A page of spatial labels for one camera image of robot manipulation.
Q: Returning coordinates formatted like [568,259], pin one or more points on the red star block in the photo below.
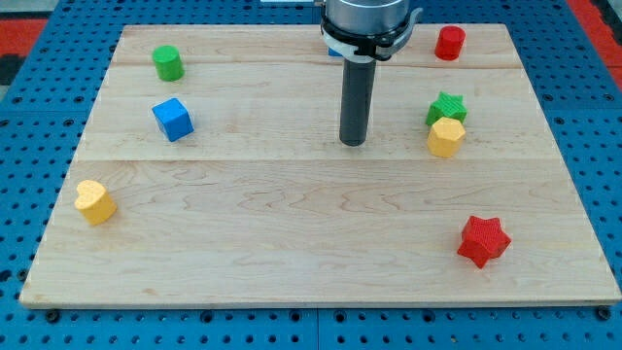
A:
[483,240]

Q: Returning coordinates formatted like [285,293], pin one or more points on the yellow heart block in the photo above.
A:
[94,202]

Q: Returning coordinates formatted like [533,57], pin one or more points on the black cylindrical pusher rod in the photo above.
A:
[356,95]

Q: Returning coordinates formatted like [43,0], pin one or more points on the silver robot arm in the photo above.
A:
[367,16]

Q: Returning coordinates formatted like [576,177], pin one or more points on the green cylinder block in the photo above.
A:
[168,63]

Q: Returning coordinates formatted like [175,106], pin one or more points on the blue cube block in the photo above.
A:
[173,119]

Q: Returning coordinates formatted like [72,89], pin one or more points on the wooden board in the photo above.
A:
[263,207]

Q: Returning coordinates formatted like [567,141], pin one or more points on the black and white cable clamp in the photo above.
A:
[364,48]

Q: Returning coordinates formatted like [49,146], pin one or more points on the green star block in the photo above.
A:
[447,105]

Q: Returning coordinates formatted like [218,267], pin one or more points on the blue triangle block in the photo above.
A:
[332,52]

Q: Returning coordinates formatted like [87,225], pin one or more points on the red cylinder block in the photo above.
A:
[449,42]

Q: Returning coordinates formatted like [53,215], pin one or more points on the yellow hexagon block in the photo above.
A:
[446,137]

